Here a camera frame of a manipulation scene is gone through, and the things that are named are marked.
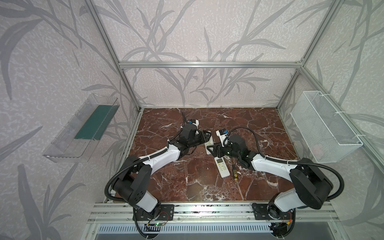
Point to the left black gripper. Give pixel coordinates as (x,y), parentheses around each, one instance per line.
(198,137)

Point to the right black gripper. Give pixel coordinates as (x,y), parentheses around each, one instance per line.
(220,149)

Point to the black yellow screwdriver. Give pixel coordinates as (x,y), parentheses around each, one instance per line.
(235,171)

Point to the white remote control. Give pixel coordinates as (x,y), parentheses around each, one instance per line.
(222,167)
(209,142)

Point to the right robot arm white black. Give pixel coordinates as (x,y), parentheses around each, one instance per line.
(313,184)

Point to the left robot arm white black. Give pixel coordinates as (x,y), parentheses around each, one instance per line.
(130,184)

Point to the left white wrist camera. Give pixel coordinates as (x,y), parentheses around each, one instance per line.
(194,122)

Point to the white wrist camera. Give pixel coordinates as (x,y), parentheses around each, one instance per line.
(194,122)
(223,135)

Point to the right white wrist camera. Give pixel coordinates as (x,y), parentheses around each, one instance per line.
(223,135)

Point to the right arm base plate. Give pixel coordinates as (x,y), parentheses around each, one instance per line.
(270,213)

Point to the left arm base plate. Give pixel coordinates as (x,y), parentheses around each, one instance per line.
(162,212)

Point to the white wire mesh basket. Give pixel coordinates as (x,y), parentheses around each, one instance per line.
(327,134)

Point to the clear plastic wall bin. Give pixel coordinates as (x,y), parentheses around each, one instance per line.
(79,138)

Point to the aluminium mounting rail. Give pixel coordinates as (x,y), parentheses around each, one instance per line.
(210,212)

